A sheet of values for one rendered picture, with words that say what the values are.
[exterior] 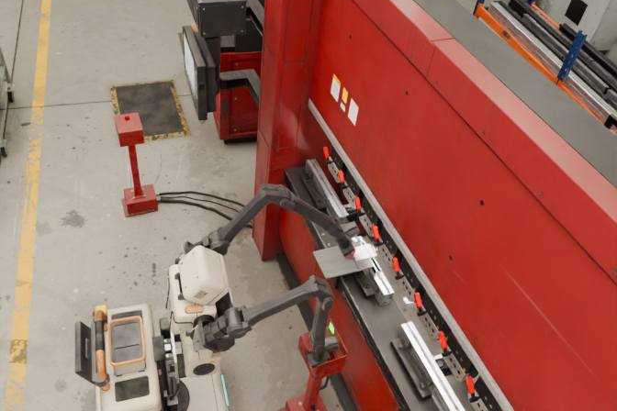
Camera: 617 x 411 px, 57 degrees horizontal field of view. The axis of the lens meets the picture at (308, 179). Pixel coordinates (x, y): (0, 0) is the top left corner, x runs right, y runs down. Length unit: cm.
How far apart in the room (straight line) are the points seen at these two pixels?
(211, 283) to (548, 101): 141
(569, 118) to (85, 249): 337
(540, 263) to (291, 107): 184
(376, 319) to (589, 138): 149
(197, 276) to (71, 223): 230
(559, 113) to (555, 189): 30
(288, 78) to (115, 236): 193
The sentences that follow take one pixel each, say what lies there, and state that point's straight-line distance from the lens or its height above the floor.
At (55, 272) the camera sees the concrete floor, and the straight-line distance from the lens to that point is 428.
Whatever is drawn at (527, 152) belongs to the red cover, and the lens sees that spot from 179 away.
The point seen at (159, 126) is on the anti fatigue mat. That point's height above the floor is 1.
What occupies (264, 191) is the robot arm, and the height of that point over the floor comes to 155.
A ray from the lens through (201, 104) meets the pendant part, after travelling 325.
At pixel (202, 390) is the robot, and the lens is 334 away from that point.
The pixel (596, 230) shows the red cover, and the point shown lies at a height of 224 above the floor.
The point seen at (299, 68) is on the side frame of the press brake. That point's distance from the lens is 314.
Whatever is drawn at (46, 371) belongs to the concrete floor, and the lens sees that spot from 387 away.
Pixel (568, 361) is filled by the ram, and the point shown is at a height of 180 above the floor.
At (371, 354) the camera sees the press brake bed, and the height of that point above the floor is 76.
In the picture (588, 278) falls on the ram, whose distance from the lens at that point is 176.
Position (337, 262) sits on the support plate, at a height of 100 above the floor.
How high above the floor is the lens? 326
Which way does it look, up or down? 43 degrees down
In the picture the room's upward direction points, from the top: 8 degrees clockwise
